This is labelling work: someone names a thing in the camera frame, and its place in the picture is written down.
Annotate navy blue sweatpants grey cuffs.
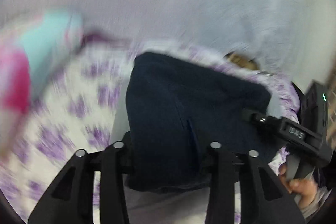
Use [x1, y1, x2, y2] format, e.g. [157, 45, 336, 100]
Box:
[126, 52, 280, 193]

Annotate person's right hand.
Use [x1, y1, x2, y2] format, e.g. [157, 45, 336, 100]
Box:
[278, 163, 317, 209]

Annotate black device green light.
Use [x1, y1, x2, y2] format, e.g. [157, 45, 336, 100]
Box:
[299, 81, 328, 137]

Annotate purple floral bed sheet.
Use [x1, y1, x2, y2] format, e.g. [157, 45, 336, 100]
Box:
[1, 41, 299, 222]

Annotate folded grey garment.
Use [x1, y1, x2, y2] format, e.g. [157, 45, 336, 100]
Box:
[110, 78, 130, 144]

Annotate folded floral turquoise pink quilt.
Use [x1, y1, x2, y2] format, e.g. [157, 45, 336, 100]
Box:
[1, 9, 84, 156]

